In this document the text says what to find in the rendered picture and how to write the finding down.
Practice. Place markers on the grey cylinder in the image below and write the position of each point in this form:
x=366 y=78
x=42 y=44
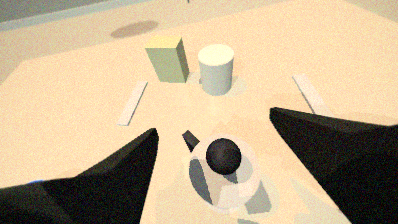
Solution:
x=216 y=68

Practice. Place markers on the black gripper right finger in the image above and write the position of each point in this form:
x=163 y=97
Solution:
x=356 y=163

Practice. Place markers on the glass french press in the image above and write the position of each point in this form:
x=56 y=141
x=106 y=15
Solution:
x=223 y=169

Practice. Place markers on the cream flat bar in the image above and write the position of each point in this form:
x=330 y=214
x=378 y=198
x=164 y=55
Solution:
x=132 y=104
x=311 y=96

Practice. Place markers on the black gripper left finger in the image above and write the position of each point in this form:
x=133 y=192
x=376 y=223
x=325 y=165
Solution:
x=113 y=191

